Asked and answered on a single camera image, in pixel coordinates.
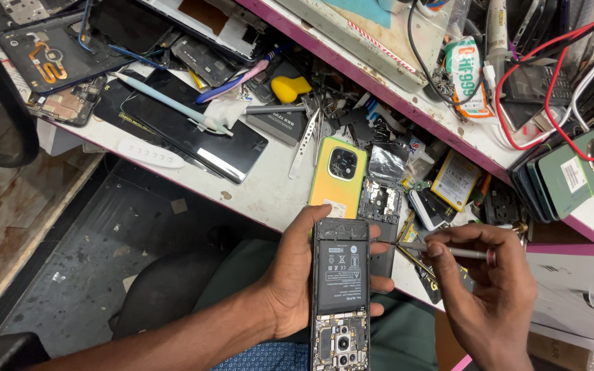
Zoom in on person's right hand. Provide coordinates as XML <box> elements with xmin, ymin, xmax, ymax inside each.
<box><xmin>423</xmin><ymin>223</ymin><xmax>538</xmax><ymax>357</ymax></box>

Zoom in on person's left hand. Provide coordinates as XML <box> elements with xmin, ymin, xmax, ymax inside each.
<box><xmin>262</xmin><ymin>204</ymin><xmax>396</xmax><ymax>341</ymax></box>

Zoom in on silver precision screwdriver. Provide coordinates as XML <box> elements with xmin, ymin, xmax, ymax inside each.
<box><xmin>373</xmin><ymin>238</ymin><xmax>498</xmax><ymax>268</ymax></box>

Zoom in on black phone with battery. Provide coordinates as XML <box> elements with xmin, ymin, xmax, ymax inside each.
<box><xmin>310</xmin><ymin>217</ymin><xmax>373</xmax><ymax>371</ymax></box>

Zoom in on black yellow packet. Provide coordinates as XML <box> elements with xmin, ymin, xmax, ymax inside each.
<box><xmin>396</xmin><ymin>211</ymin><xmax>475</xmax><ymax>306</ymax></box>

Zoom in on white cardboard box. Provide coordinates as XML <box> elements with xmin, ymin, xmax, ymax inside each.
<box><xmin>526</xmin><ymin>251</ymin><xmax>594</xmax><ymax>359</ymax></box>

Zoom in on person's blue patterned shirt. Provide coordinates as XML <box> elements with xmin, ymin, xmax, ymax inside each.
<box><xmin>209</xmin><ymin>340</ymin><xmax>312</xmax><ymax>371</ymax></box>

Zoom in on brown cardboard carton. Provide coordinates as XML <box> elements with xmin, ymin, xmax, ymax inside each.
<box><xmin>526</xmin><ymin>332</ymin><xmax>593</xmax><ymax>371</ymax></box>

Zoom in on person's green trousers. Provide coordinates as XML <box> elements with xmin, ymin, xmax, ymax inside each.
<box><xmin>192</xmin><ymin>238</ymin><xmax>439</xmax><ymax>371</ymax></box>

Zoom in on dark translucent phone panel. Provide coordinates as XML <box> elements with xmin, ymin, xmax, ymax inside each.
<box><xmin>369</xmin><ymin>221</ymin><xmax>400</xmax><ymax>295</ymax></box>

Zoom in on yellow orange phone back cover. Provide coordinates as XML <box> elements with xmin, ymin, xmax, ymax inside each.
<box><xmin>308</xmin><ymin>136</ymin><xmax>369</xmax><ymax>219</ymax></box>

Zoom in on small white phone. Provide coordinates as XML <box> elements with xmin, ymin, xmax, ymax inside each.
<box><xmin>409</xmin><ymin>188</ymin><xmax>451</xmax><ymax>232</ymax></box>

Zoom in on black phone inner cover plate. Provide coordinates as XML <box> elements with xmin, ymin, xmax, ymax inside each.
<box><xmin>357</xmin><ymin>177</ymin><xmax>404</xmax><ymax>225</ymax></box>

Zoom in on white yellow phone battery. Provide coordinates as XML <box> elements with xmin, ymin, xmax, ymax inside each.
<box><xmin>430</xmin><ymin>149</ymin><xmax>483</xmax><ymax>213</ymax></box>

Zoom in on stack of green phones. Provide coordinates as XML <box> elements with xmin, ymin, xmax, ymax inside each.
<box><xmin>507</xmin><ymin>128</ymin><xmax>594</xmax><ymax>224</ymax></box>

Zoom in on silver metal tweezers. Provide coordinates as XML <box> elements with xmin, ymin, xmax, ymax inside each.
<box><xmin>288</xmin><ymin>107</ymin><xmax>323</xmax><ymax>180</ymax></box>

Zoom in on silver foil shield piece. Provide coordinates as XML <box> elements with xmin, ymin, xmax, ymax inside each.
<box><xmin>368</xmin><ymin>144</ymin><xmax>409</xmax><ymax>184</ymax></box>

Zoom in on grey battery box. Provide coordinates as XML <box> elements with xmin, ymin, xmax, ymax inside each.
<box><xmin>245</xmin><ymin>103</ymin><xmax>308</xmax><ymax>146</ymax></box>

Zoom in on glossy black phone back panel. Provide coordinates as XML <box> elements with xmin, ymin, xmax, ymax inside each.
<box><xmin>120</xmin><ymin>70</ymin><xmax>270</xmax><ymax>185</ymax></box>

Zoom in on heap of small phone parts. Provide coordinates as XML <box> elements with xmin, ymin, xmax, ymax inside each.
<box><xmin>302</xmin><ymin>62</ymin><xmax>432</xmax><ymax>155</ymax></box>

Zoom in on white crumpled tissue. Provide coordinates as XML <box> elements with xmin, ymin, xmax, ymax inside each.
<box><xmin>203</xmin><ymin>97</ymin><xmax>250</xmax><ymax>131</ymax></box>

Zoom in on white plastic strip with holes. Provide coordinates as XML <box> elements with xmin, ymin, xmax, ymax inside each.
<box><xmin>117</xmin><ymin>138</ymin><xmax>186</xmax><ymax>169</ymax></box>

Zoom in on yellow plastic pry tool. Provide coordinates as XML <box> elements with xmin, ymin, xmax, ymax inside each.
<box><xmin>271</xmin><ymin>75</ymin><xmax>312</xmax><ymax>104</ymax></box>

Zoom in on pink edged shelf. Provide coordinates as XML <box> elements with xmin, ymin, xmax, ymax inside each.
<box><xmin>235</xmin><ymin>0</ymin><xmax>594</xmax><ymax>271</ymax></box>

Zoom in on pink blue toothbrush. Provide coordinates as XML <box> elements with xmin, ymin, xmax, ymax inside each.
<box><xmin>196</xmin><ymin>43</ymin><xmax>294</xmax><ymax>104</ymax></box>

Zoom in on black keypad phone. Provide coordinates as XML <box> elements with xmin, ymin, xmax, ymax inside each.
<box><xmin>502</xmin><ymin>64</ymin><xmax>574</xmax><ymax>107</ymax></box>

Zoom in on light blue stylus pen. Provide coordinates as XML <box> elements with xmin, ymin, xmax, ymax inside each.
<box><xmin>113</xmin><ymin>71</ymin><xmax>235</xmax><ymax>138</ymax></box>

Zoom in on white green orange glue packet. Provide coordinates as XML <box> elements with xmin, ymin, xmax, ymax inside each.
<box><xmin>443</xmin><ymin>36</ymin><xmax>495</xmax><ymax>123</ymax></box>

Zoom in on white worn work tray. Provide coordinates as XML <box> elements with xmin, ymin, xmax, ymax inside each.
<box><xmin>275</xmin><ymin>0</ymin><xmax>455</xmax><ymax>94</ymax></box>

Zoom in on white framed opened phone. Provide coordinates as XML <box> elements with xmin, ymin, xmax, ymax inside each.
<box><xmin>136</xmin><ymin>0</ymin><xmax>273</xmax><ymax>66</ymax></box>

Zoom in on white syringe tube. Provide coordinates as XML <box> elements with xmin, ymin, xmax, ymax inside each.
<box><xmin>484</xmin><ymin>0</ymin><xmax>510</xmax><ymax>100</ymax></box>

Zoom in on black back cover orange flex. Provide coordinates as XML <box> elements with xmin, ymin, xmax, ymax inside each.
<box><xmin>0</xmin><ymin>14</ymin><xmax>134</xmax><ymax>95</ymax></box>

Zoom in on red cable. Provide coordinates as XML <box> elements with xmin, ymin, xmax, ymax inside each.
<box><xmin>494</xmin><ymin>2</ymin><xmax>594</xmax><ymax>163</ymax></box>

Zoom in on white cable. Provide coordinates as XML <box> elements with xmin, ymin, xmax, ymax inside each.
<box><xmin>498</xmin><ymin>31</ymin><xmax>594</xmax><ymax>150</ymax></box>

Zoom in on black cable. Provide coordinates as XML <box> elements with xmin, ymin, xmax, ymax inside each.
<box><xmin>407</xmin><ymin>0</ymin><xmax>485</xmax><ymax>106</ymax></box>

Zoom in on blue wire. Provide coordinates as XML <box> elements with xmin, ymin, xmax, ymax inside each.
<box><xmin>77</xmin><ymin>0</ymin><xmax>170</xmax><ymax>69</ymax></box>

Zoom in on opened phone frame with boards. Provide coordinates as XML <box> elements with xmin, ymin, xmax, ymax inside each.
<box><xmin>28</xmin><ymin>76</ymin><xmax>108</xmax><ymax>127</ymax></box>

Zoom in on black phone screen frame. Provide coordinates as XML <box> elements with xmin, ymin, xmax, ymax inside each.
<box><xmin>89</xmin><ymin>0</ymin><xmax>175</xmax><ymax>56</ymax></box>

